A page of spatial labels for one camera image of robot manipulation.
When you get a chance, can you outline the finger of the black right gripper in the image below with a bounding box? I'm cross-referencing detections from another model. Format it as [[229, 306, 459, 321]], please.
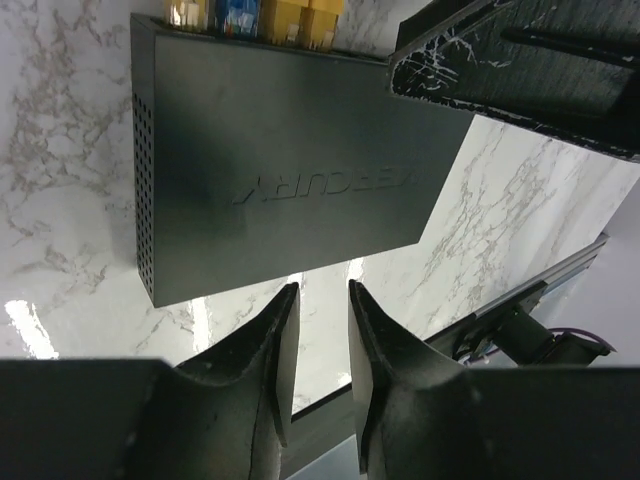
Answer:
[[389, 1, 639, 161]]

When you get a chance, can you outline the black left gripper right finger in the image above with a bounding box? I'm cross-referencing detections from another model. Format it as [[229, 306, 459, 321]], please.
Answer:
[[348, 281, 639, 479]]

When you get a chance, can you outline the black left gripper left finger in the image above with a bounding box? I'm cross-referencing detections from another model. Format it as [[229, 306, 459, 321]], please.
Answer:
[[1, 283, 300, 479]]

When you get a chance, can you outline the yellow ethernet cable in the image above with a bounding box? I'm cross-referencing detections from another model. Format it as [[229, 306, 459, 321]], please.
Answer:
[[163, 0, 210, 29], [302, 0, 345, 54], [262, 0, 310, 46]]

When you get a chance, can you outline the black network switch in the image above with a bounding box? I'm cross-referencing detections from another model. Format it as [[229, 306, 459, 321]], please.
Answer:
[[130, 14, 473, 307]]

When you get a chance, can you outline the aluminium front rail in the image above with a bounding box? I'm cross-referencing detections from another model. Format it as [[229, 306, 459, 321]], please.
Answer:
[[473, 233, 609, 317]]

